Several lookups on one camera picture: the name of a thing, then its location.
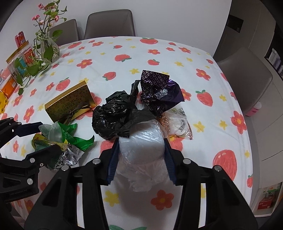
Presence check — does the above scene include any green yellow snack wrapper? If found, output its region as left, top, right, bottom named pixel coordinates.
left=31, top=122, right=94, bottom=171

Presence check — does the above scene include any gold gift box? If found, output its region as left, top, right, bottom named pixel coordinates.
left=45, top=81, right=97, bottom=125

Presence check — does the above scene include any clear plastic bag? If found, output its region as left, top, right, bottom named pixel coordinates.
left=117, top=119, right=168, bottom=192

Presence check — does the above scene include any pink small trash bin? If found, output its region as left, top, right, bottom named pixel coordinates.
left=246, top=101, right=262, bottom=117

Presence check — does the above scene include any yellow tiger toy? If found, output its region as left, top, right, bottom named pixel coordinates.
left=0, top=91, right=8, bottom=114

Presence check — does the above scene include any red box on shelf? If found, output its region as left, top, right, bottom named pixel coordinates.
left=258, top=196, right=276, bottom=210

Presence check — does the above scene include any white open shelf unit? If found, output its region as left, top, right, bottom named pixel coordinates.
left=251, top=182, right=282, bottom=218

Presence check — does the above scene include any orange round tin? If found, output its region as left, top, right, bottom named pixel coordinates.
left=1, top=75, right=18, bottom=98

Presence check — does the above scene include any gold lid snack container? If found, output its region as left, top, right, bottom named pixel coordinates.
left=6, top=41, right=34, bottom=78

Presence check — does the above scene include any strawberry flower tablecloth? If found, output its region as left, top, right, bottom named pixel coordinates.
left=1, top=36, right=253, bottom=229

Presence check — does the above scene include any black crumpled plastic bag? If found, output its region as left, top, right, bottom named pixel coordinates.
left=92, top=80, right=155, bottom=140

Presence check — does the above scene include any glass vase with plants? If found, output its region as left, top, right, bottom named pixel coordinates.
left=16, top=1, right=67, bottom=95

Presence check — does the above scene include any white sideboard cabinet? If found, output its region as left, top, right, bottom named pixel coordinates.
left=246, top=58, right=282, bottom=200

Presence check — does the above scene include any clear printed snack wrapper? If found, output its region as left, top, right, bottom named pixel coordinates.
left=160, top=106, right=193, bottom=140

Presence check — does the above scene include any grey chair far left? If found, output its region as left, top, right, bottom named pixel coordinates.
left=49, top=19, right=79, bottom=45

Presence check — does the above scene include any grey chair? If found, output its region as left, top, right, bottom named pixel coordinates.
left=217, top=47, right=273, bottom=115
left=49, top=19, right=79, bottom=45
left=84, top=9, right=136, bottom=39

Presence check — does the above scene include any grey chair right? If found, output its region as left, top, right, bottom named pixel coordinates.
left=217, top=47, right=273, bottom=115

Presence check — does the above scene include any purple patterned wrapper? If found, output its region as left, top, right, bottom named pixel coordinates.
left=140, top=70, right=184, bottom=117

